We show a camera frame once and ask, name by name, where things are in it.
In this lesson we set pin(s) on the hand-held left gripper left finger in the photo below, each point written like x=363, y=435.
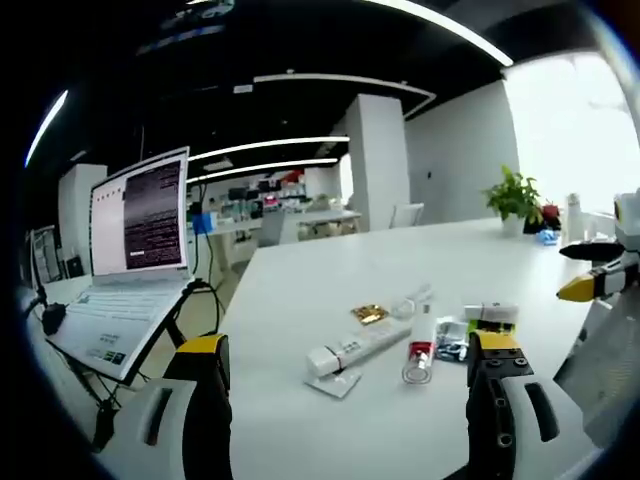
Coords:
x=200, y=400

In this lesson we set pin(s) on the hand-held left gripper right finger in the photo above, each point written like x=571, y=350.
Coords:
x=500, y=400

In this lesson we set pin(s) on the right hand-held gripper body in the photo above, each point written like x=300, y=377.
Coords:
x=629, y=220

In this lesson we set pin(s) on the silver black skincare sachet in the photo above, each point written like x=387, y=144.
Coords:
x=450, y=337

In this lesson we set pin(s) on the small clear glass jar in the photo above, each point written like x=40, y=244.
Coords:
x=492, y=312

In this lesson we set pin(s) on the red-collared pump skincare bottle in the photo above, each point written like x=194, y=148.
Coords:
x=422, y=325

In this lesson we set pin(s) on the gold skincare sachet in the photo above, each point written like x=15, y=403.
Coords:
x=369, y=314

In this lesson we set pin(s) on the white skincare tube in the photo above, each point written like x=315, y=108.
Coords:
x=350, y=350

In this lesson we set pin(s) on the white flask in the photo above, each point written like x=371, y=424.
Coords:
x=575, y=220

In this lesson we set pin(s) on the blue cloth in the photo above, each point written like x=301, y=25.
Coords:
x=547, y=237

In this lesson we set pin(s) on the small red object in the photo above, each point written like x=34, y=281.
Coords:
x=551, y=212

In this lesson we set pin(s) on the black laptop stand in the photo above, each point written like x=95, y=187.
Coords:
x=102, y=425

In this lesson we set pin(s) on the potted green plant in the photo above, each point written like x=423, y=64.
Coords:
x=510, y=195

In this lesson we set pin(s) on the black power adapter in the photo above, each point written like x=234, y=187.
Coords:
x=52, y=320

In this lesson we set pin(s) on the blue box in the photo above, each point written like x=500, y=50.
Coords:
x=205, y=223

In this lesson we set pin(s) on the white laptop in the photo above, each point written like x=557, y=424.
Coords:
x=150, y=215

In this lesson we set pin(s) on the long white workbench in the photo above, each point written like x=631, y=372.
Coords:
x=330, y=216

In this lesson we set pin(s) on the white frame chair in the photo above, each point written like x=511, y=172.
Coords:
x=407, y=215

